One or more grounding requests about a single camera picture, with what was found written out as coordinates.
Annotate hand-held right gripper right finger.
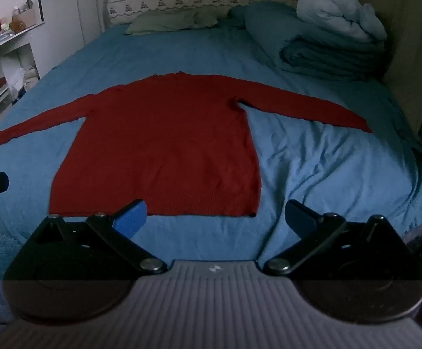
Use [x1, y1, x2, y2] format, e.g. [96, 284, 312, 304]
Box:
[260, 200, 412, 276]

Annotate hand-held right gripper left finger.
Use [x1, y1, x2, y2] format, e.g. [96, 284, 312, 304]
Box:
[26, 199, 167, 275]

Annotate red knit sweater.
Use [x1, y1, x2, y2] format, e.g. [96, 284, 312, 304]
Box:
[0, 72, 373, 219]

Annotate white shelving unit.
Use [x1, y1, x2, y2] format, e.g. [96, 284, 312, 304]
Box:
[0, 21, 46, 142]

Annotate folded blue blanket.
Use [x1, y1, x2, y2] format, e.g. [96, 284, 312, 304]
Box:
[279, 38, 388, 82]

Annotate brown cardboard box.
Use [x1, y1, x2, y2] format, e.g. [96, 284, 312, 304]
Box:
[12, 7, 37, 30]

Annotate blue pillow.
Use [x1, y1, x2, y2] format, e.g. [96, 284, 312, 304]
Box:
[229, 1, 302, 67]

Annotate green pillow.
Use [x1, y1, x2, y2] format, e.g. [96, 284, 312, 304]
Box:
[124, 8, 219, 36]

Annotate beige curtain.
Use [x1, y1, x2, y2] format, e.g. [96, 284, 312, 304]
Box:
[353, 0, 422, 186]

